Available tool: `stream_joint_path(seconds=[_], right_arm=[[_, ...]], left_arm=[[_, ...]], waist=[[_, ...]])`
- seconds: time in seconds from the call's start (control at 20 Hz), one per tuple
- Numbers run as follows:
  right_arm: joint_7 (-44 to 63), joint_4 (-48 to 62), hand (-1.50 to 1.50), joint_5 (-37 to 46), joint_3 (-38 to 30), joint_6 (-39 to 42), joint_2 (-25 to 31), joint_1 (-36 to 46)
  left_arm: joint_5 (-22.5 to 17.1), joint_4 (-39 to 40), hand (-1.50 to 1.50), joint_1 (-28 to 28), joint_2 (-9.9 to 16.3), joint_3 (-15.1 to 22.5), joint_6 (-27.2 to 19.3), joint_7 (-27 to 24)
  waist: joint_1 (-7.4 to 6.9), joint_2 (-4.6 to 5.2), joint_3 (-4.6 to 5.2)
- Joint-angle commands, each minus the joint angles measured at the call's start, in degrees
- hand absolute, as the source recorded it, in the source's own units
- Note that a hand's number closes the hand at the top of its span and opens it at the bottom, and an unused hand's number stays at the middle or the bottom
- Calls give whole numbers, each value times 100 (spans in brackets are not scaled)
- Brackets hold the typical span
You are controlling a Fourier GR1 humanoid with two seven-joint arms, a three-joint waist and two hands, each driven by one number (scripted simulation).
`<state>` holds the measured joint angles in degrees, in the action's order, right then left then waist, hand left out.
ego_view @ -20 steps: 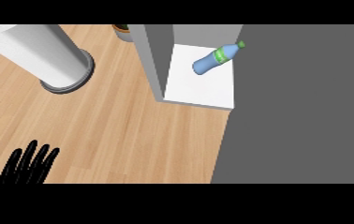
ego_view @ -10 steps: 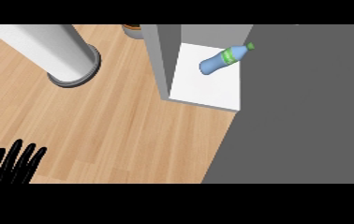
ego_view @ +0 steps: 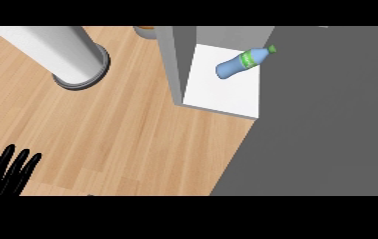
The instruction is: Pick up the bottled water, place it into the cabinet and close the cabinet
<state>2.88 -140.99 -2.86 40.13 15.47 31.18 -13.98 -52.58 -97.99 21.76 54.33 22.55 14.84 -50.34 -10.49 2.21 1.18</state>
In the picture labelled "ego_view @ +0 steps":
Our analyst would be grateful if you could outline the white cylindrical appliance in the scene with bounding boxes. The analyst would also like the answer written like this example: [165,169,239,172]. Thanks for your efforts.
[0,25,112,92]

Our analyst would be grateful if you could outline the grey pot with orange contents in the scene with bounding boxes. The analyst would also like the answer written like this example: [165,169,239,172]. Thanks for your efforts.
[133,25,158,40]

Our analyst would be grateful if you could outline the grey open cabinet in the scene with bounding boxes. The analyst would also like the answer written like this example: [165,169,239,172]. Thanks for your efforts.
[153,25,276,120]

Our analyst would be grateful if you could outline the blue water bottle green label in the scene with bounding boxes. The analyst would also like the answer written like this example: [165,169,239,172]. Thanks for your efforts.
[214,44,277,80]

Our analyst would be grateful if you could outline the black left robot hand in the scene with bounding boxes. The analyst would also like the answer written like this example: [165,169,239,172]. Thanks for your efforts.
[0,144,42,197]

